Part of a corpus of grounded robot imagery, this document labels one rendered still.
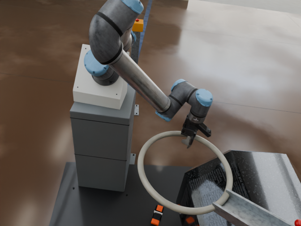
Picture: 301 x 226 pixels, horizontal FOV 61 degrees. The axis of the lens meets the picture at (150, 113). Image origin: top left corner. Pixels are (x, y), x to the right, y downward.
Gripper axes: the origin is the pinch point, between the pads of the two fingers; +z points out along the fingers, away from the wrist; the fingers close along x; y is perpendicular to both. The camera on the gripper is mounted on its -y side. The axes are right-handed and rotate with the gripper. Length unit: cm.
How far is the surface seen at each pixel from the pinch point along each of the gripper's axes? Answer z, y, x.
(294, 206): -1, -58, 19
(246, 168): 1.7, -34.5, 2.5
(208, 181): 16.7, -17.7, 8.9
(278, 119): 89, -110, -178
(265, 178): 0.8, -45.1, 5.7
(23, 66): 111, 237, -146
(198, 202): 23.0, -15.3, 20.9
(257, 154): 1.8, -41.3, -11.0
